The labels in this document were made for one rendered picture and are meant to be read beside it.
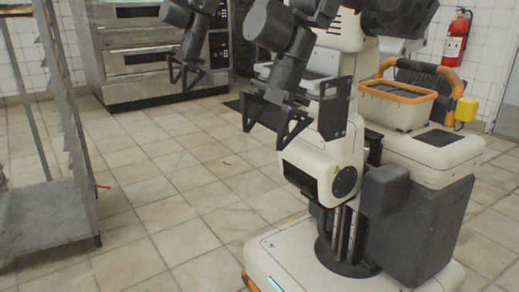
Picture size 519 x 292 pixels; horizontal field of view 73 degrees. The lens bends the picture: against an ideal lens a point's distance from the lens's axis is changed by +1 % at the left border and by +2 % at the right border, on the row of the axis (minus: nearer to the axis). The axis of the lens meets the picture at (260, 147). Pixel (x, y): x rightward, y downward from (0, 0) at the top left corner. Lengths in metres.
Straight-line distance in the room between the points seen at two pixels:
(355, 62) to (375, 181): 0.33
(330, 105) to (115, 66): 3.13
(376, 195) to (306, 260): 0.48
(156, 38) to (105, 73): 0.63
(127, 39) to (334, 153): 3.10
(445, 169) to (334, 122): 0.38
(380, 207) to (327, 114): 0.35
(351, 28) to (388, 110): 0.42
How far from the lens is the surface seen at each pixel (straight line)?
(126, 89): 3.90
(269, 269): 1.38
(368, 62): 0.99
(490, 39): 3.67
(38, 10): 1.58
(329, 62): 0.88
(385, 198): 1.05
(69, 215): 2.10
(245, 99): 0.64
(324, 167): 0.95
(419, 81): 1.41
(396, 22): 0.77
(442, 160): 1.10
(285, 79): 0.59
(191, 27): 0.97
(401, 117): 1.18
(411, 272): 1.32
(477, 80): 3.73
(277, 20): 0.56
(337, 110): 0.87
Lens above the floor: 1.24
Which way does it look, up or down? 25 degrees down
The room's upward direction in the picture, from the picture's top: straight up
